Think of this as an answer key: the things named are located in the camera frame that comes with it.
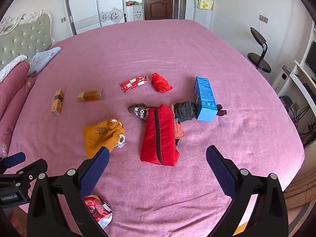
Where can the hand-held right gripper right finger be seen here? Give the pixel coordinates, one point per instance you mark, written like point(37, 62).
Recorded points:
point(222, 172)

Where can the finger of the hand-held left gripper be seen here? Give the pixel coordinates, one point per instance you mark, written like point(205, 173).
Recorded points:
point(32, 168)
point(15, 159)

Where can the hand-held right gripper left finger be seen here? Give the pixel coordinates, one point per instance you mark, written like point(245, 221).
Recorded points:
point(95, 170)

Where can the dark maroon fabric bow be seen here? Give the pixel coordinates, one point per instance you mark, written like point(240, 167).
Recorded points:
point(221, 111)

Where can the blue printed carton box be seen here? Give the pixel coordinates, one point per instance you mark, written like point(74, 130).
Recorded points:
point(205, 100)

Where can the crumpled red white packet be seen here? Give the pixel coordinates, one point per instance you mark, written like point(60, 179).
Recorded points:
point(97, 208)

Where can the orange cloth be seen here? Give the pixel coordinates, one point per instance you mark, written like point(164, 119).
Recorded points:
point(179, 129)

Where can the pink folded quilt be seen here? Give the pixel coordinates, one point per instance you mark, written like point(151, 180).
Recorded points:
point(12, 96)

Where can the small orange brown box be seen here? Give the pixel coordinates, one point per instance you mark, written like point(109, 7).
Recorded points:
point(57, 102)

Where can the red zip pouch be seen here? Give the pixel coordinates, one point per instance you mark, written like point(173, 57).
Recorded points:
point(159, 138)

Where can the dark grey knit sock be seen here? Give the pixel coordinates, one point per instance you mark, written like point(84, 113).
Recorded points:
point(185, 111)

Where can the amber glass bottle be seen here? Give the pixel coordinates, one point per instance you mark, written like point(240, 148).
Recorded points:
point(90, 95)

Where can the brown snack packet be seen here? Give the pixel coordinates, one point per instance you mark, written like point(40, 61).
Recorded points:
point(139, 109)

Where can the white knit blanket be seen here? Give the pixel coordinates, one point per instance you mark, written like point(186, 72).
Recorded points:
point(11, 65)

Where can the red snack wrapper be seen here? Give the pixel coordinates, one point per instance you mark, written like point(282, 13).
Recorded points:
point(133, 82)

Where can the floral light blue pillow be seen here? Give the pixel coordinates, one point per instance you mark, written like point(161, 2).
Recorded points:
point(42, 58)

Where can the red crumpled cloth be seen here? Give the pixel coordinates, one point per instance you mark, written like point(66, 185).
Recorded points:
point(160, 82)

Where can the white grey appliance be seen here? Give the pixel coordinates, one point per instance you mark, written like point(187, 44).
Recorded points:
point(281, 79)

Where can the white desk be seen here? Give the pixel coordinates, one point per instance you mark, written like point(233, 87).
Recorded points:
point(302, 88)

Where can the black swivel chair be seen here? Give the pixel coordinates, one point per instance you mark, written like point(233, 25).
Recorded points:
point(258, 56)

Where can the green tufted headboard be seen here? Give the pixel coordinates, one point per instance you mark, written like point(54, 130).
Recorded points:
point(24, 37)

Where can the computer monitor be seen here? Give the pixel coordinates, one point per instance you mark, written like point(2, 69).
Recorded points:
point(311, 56)

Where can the white cabinet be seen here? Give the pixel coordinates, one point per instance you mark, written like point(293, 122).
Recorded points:
point(203, 17)

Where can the white open shelf unit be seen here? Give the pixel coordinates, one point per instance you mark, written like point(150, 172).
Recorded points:
point(133, 9)

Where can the white floral wardrobe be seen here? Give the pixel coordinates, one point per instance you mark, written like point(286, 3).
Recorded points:
point(96, 2)

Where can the pale yellow storage box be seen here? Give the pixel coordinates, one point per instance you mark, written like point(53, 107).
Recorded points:
point(204, 3)

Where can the wall switch beside wardrobe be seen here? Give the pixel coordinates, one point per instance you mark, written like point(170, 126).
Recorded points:
point(63, 19)

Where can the double wall switch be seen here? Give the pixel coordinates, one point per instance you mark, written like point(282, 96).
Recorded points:
point(264, 18)

